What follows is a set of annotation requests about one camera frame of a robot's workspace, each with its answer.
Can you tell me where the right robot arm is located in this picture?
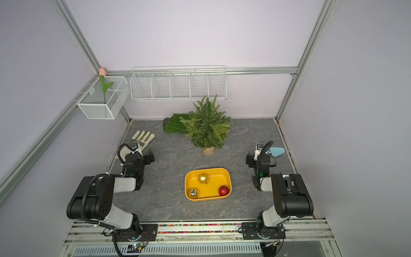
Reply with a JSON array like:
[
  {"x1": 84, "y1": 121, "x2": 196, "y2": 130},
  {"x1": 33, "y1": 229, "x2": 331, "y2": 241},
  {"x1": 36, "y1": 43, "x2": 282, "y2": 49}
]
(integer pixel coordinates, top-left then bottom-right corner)
[{"x1": 238, "y1": 141, "x2": 314, "y2": 241}]

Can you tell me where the small white mesh basket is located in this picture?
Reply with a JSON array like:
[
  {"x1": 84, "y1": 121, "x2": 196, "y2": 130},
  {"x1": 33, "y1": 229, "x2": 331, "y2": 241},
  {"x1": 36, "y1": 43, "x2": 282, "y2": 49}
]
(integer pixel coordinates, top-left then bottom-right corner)
[{"x1": 77, "y1": 76, "x2": 131, "y2": 120}]

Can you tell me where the long white wire basket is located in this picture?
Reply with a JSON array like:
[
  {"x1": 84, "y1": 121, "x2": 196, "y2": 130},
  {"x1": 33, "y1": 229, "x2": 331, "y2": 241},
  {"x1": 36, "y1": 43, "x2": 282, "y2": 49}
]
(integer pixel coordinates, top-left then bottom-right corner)
[{"x1": 130, "y1": 65, "x2": 228, "y2": 101}]

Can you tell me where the artificial pink tulip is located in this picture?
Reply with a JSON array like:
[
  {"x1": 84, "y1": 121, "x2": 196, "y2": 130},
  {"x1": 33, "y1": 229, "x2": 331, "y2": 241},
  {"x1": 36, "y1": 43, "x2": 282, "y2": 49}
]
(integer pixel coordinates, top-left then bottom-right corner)
[{"x1": 99, "y1": 67, "x2": 113, "y2": 104}]

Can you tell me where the matte gold ball ornament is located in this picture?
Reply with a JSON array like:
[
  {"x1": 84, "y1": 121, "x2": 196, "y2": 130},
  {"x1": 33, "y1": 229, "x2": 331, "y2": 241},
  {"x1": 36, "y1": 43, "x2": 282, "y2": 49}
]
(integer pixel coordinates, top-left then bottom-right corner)
[{"x1": 198, "y1": 173, "x2": 210, "y2": 184}]

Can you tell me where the beige work glove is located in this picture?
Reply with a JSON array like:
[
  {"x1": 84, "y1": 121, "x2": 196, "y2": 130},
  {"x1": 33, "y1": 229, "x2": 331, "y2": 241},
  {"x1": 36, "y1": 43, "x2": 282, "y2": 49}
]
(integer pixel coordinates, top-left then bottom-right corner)
[{"x1": 119, "y1": 131, "x2": 155, "y2": 160}]

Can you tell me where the red ribbed ball ornament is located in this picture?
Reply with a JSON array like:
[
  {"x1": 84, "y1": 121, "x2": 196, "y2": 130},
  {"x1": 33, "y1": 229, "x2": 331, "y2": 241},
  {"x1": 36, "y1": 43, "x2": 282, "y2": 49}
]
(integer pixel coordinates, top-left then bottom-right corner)
[{"x1": 218, "y1": 185, "x2": 230, "y2": 197}]

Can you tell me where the small green christmas tree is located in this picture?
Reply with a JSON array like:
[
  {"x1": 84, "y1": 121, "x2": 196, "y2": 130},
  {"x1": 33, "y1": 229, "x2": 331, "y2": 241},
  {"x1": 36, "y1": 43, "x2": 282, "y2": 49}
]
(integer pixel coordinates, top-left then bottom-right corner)
[{"x1": 180, "y1": 96, "x2": 232, "y2": 156}]

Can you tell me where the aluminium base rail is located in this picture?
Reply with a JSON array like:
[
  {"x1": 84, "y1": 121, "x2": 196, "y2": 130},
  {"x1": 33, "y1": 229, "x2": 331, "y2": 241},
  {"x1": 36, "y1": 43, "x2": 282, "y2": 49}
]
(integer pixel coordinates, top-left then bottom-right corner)
[{"x1": 64, "y1": 220, "x2": 335, "y2": 247}]

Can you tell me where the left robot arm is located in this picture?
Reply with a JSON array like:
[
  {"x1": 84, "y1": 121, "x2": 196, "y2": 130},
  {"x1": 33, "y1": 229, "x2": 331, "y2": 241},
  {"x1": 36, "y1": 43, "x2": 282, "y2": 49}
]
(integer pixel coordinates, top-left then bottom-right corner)
[{"x1": 66, "y1": 143, "x2": 158, "y2": 242}]

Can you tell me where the teal plastic trowel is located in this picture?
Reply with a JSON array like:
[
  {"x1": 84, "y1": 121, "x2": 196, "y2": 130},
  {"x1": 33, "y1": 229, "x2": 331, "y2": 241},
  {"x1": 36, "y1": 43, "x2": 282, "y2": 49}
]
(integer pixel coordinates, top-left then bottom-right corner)
[{"x1": 268, "y1": 147, "x2": 285, "y2": 158}]

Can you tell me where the green artificial grass mat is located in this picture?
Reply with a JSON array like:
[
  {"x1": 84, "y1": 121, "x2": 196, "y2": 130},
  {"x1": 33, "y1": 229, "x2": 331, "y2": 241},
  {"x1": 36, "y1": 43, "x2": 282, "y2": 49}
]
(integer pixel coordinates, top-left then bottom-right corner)
[{"x1": 163, "y1": 114, "x2": 190, "y2": 134}]

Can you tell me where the yellow plastic tray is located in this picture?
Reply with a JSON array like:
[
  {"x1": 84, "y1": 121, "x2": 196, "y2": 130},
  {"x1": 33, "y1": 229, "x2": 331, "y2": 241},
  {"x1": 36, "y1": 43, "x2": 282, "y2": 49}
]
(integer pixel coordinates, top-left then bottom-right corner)
[{"x1": 184, "y1": 168, "x2": 232, "y2": 201}]

